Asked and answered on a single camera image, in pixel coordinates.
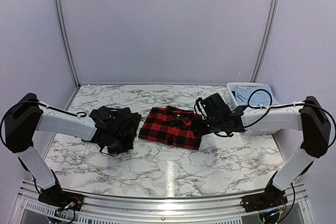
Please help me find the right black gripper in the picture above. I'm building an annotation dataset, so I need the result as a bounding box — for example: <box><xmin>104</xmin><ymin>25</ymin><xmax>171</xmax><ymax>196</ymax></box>
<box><xmin>191</xmin><ymin>117</ymin><xmax>224</xmax><ymax>136</ymax></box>

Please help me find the black pinstripe shirt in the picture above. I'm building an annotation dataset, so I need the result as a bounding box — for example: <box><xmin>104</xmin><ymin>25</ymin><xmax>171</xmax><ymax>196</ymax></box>
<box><xmin>89</xmin><ymin>106</ymin><xmax>142</xmax><ymax>144</ymax></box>

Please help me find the red black plaid shirt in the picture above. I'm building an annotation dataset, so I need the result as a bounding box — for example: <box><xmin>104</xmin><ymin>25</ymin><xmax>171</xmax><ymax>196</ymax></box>
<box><xmin>138</xmin><ymin>106</ymin><xmax>202</xmax><ymax>150</ymax></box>

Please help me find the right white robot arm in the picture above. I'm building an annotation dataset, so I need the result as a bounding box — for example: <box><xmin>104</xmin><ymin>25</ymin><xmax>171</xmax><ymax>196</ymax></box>
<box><xmin>194</xmin><ymin>93</ymin><xmax>335</xmax><ymax>207</ymax></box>

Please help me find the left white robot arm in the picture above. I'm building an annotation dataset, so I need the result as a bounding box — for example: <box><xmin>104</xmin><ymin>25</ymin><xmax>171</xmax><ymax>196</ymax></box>
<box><xmin>1</xmin><ymin>93</ymin><xmax>142</xmax><ymax>206</ymax></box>

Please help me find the white plastic laundry basket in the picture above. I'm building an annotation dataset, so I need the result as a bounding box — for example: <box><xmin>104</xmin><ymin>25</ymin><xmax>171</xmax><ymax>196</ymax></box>
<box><xmin>226</xmin><ymin>81</ymin><xmax>281</xmax><ymax>136</ymax></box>

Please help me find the light blue shirt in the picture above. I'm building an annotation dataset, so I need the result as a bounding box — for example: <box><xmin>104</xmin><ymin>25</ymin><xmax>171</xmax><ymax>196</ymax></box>
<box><xmin>235</xmin><ymin>84</ymin><xmax>278</xmax><ymax>107</ymax></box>

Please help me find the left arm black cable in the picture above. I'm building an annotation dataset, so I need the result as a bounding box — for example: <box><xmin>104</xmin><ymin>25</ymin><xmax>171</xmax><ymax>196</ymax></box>
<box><xmin>0</xmin><ymin>100</ymin><xmax>87</xmax><ymax>154</ymax></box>

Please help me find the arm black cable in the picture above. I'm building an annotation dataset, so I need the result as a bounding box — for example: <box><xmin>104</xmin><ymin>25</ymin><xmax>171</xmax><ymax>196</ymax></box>
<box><xmin>0</xmin><ymin>100</ymin><xmax>87</xmax><ymax>154</ymax></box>
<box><xmin>246</xmin><ymin>89</ymin><xmax>336</xmax><ymax>146</ymax></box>

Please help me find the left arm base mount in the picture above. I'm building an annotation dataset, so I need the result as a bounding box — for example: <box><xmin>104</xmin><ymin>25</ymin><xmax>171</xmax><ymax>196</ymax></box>
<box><xmin>38</xmin><ymin>190</ymin><xmax>84</xmax><ymax>211</ymax></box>

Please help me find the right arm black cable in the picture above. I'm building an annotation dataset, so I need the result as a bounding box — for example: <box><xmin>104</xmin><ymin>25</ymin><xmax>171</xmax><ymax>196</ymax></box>
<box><xmin>246</xmin><ymin>89</ymin><xmax>336</xmax><ymax>146</ymax></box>

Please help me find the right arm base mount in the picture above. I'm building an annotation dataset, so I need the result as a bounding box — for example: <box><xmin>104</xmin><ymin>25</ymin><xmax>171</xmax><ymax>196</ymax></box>
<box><xmin>240</xmin><ymin>191</ymin><xmax>288</xmax><ymax>212</ymax></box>

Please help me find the aluminium table front rail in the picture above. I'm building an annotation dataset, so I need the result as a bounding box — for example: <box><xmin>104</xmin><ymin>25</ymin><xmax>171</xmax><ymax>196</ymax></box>
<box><xmin>9</xmin><ymin>180</ymin><xmax>317</xmax><ymax>223</ymax></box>

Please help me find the right wall aluminium profile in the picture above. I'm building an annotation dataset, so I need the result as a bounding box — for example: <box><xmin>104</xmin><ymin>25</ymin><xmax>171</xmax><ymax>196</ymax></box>
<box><xmin>250</xmin><ymin>0</ymin><xmax>279</xmax><ymax>82</ymax></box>

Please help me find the wall aluminium profile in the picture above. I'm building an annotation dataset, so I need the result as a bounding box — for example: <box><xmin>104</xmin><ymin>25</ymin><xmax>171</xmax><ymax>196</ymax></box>
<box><xmin>250</xmin><ymin>0</ymin><xmax>279</xmax><ymax>82</ymax></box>
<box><xmin>54</xmin><ymin>0</ymin><xmax>81</xmax><ymax>89</ymax></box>

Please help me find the left wall aluminium profile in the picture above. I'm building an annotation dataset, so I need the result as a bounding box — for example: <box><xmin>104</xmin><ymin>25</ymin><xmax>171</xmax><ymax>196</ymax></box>
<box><xmin>54</xmin><ymin>0</ymin><xmax>81</xmax><ymax>89</ymax></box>

